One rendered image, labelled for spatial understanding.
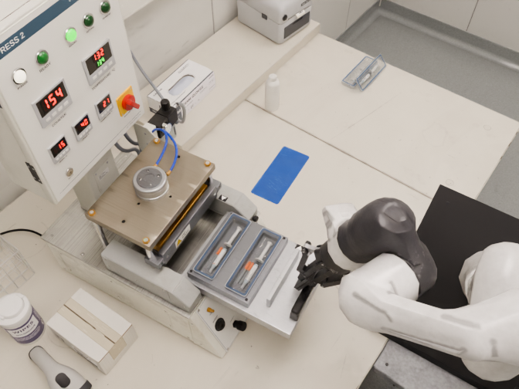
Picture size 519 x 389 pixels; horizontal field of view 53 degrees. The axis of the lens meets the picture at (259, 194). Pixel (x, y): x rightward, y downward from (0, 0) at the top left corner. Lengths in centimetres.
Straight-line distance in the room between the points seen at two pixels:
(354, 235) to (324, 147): 93
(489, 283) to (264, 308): 49
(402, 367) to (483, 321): 70
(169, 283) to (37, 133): 44
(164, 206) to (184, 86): 73
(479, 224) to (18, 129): 105
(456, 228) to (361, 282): 58
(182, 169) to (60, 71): 37
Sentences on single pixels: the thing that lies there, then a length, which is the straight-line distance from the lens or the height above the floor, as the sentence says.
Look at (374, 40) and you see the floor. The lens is 355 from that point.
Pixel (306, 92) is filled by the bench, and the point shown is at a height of 75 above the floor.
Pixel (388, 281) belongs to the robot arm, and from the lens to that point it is 86.
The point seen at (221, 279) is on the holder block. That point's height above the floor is 99.
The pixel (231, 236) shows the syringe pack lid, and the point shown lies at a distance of 128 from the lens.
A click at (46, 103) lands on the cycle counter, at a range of 108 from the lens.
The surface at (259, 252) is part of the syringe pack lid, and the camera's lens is 126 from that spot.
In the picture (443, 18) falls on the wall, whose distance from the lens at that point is 364.
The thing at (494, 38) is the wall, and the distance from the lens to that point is 359.
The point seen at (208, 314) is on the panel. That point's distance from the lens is 132.
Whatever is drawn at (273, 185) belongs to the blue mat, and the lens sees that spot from 169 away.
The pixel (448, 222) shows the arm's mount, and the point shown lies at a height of 100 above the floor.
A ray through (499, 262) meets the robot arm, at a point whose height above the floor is 128.
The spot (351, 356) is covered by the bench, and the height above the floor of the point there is 75.
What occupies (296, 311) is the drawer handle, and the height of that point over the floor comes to 101.
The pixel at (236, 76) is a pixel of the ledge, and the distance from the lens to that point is 199.
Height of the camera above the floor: 209
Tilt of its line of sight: 53 degrees down
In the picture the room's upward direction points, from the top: 1 degrees clockwise
